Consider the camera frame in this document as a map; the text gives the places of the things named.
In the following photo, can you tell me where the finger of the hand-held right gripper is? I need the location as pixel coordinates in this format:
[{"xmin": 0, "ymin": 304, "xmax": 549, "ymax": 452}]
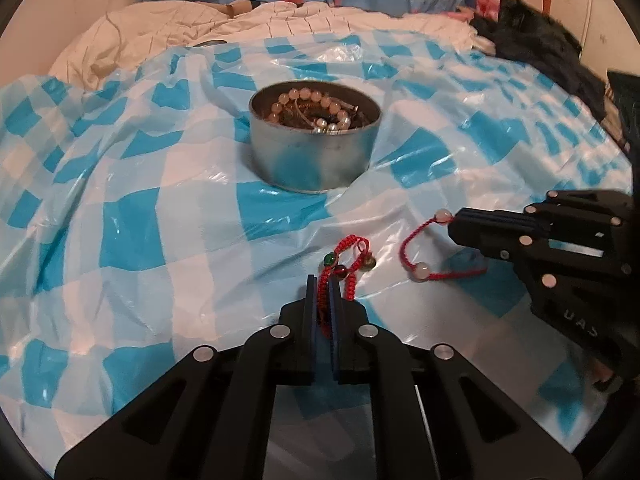
[
  {"xmin": 450, "ymin": 189, "xmax": 635, "ymax": 235},
  {"xmin": 447, "ymin": 225, "xmax": 636, "ymax": 292}
]

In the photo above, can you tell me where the white grid pattern cloth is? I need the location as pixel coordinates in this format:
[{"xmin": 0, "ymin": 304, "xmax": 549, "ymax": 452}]
[{"xmin": 235, "ymin": 1, "xmax": 479, "ymax": 54}]

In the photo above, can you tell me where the small pearl bead bracelet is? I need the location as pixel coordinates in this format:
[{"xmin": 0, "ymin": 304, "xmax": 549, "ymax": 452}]
[{"xmin": 312, "ymin": 113, "xmax": 352, "ymax": 137}]

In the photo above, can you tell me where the red string green bead bracelet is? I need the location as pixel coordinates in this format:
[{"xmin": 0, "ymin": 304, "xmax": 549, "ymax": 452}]
[{"xmin": 316, "ymin": 237, "xmax": 377, "ymax": 339}]

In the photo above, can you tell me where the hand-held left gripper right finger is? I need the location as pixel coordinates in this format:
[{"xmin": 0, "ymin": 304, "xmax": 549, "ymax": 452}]
[{"xmin": 328, "ymin": 277, "xmax": 583, "ymax": 480}]

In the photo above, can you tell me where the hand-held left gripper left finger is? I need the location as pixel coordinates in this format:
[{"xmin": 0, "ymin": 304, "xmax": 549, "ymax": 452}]
[{"xmin": 54, "ymin": 275, "xmax": 319, "ymax": 480}]

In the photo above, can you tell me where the round metal tin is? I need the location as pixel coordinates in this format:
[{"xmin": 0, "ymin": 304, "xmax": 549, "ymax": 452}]
[{"xmin": 248, "ymin": 81, "xmax": 383, "ymax": 194}]

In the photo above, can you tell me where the person's right hand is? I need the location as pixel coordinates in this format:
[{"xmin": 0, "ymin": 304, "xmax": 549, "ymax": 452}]
[{"xmin": 591, "ymin": 362, "xmax": 625, "ymax": 394}]

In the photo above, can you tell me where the dark cloth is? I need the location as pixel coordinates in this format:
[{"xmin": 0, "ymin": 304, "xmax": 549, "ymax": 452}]
[{"xmin": 469, "ymin": 0, "xmax": 609, "ymax": 122}]

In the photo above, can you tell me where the red string pink bead bracelet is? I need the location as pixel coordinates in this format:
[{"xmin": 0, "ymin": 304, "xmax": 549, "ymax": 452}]
[{"xmin": 398, "ymin": 208, "xmax": 489, "ymax": 284}]

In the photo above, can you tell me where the gold metal jewelry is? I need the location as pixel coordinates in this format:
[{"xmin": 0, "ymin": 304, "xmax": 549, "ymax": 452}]
[{"xmin": 281, "ymin": 102, "xmax": 322, "ymax": 129}]

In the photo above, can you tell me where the cream quilt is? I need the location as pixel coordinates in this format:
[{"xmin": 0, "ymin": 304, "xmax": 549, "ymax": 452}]
[{"xmin": 49, "ymin": 2, "xmax": 282, "ymax": 92}]

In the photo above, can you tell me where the blue checkered plastic sheet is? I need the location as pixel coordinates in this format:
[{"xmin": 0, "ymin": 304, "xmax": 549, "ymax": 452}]
[{"xmin": 0, "ymin": 30, "xmax": 636, "ymax": 480}]

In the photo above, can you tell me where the dark teal object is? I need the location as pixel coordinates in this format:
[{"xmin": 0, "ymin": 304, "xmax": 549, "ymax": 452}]
[{"xmin": 606, "ymin": 70, "xmax": 640, "ymax": 153}]

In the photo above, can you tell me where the pink translucent bead bracelet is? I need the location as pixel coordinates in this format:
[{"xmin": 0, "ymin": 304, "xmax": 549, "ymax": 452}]
[{"xmin": 269, "ymin": 87, "xmax": 352, "ymax": 124}]

